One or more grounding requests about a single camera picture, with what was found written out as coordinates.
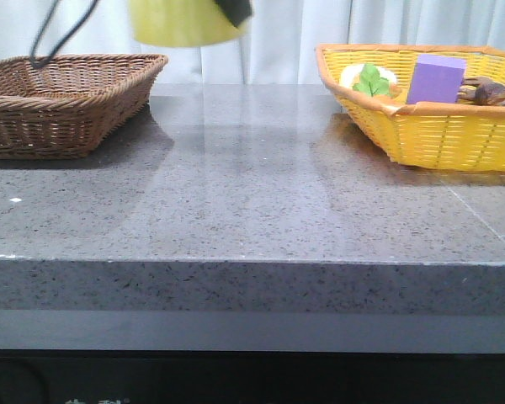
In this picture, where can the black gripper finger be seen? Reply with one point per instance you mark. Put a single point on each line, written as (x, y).
(235, 11)

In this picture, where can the yellow tape roll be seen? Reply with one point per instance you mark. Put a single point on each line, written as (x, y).
(181, 23)

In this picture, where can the white curtain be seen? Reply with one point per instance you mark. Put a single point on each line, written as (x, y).
(279, 45)

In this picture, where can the white round toy bun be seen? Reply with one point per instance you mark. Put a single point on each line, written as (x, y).
(350, 75)

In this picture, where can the green toy leaf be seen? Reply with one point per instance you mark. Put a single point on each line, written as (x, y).
(372, 81)

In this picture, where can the orange toy carrot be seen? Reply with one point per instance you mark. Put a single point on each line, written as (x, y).
(392, 94)

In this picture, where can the brown wicker basket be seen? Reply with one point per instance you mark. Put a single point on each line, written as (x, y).
(66, 109)

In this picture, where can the purple foam block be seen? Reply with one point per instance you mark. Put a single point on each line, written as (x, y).
(436, 79)

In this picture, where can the yellow woven basket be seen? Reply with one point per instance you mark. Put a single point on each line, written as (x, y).
(461, 136)

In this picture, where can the brown toy animal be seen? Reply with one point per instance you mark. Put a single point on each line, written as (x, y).
(482, 91)

